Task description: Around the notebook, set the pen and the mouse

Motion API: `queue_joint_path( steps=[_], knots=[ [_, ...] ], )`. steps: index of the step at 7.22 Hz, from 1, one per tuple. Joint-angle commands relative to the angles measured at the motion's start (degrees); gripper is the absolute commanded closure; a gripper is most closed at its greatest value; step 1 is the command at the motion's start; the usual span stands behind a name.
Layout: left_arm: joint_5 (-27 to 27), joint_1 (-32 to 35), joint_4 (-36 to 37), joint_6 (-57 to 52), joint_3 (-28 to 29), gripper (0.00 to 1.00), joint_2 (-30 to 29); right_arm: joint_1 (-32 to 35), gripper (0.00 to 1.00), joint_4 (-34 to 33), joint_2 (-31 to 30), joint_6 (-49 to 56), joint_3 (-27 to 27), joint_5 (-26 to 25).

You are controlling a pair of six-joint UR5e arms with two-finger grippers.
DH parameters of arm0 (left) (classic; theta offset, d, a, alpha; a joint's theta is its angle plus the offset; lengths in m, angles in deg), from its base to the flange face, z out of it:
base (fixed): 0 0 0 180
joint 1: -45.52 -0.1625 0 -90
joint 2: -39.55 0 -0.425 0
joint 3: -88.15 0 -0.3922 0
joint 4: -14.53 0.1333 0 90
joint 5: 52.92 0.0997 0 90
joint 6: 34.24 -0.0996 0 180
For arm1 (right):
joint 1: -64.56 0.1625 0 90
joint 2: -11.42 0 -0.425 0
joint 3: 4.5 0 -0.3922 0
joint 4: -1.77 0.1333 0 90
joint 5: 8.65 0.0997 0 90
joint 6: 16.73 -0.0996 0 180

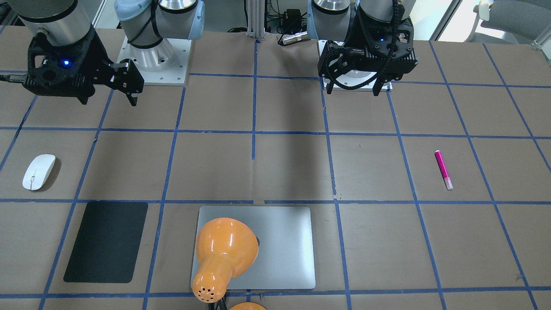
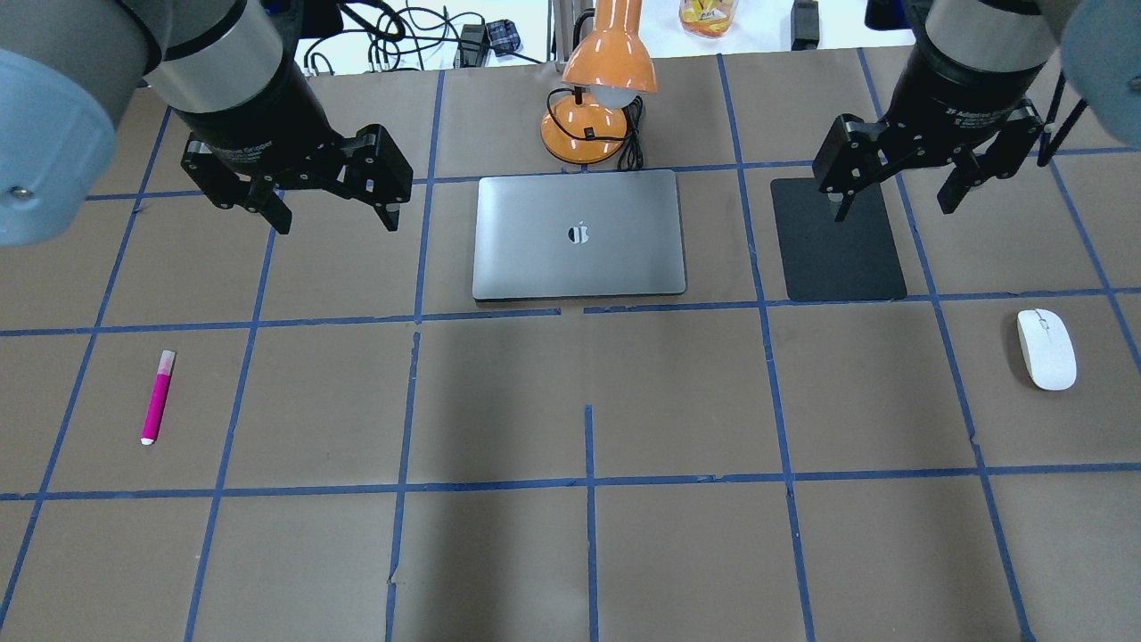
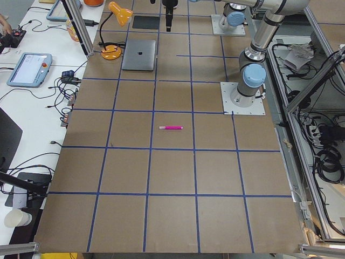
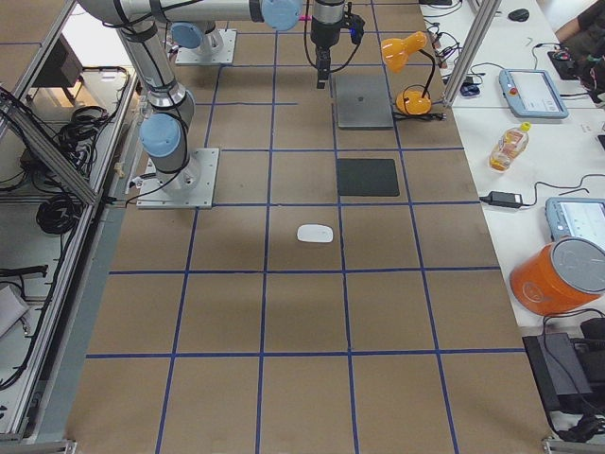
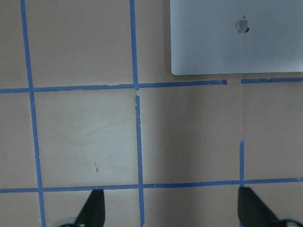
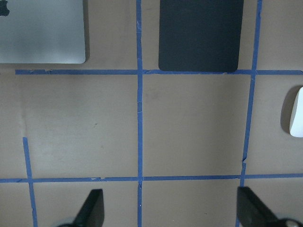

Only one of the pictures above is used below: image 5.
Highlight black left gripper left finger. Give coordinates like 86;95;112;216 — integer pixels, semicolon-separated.
74;189;105;227

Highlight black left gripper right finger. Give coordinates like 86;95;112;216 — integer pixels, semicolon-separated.
237;187;280;227

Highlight silver laptop notebook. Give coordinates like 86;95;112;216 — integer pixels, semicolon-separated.
170;0;303;76

